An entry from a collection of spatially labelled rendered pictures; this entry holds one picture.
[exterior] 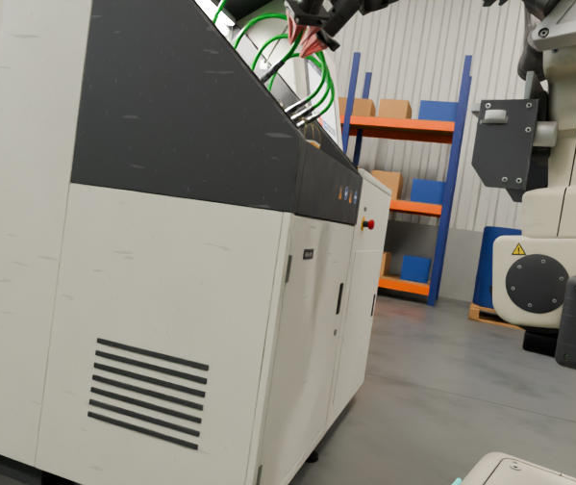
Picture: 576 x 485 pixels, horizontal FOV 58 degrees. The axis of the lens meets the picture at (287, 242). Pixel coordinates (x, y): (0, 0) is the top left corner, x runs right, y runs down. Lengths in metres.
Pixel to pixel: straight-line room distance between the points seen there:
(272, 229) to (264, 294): 0.14
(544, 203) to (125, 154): 0.90
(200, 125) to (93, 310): 0.51
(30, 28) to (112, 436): 1.03
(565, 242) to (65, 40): 1.20
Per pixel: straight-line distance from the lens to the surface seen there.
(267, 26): 2.02
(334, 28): 1.51
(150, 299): 1.25
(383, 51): 8.43
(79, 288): 1.37
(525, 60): 1.40
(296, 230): 1.15
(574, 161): 1.07
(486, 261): 6.09
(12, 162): 1.52
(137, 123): 1.30
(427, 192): 6.69
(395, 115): 6.89
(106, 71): 1.38
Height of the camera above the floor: 0.77
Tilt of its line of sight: 2 degrees down
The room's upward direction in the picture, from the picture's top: 8 degrees clockwise
